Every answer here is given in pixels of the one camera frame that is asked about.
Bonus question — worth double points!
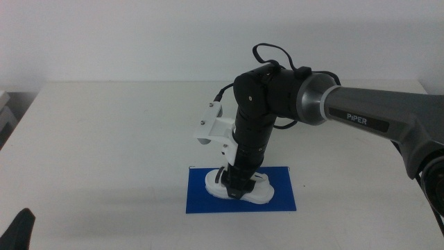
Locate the blue rectangular mat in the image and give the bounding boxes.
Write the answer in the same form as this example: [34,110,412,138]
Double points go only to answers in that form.
[185,165,298,215]

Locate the black camera cable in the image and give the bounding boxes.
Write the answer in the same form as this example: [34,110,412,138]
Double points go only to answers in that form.
[213,42,341,130]

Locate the white toy shoe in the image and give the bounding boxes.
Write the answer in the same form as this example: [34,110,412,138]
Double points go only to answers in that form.
[204,166,275,205]

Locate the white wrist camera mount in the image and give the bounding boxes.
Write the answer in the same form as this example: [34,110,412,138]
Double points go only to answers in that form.
[193,101,240,164]

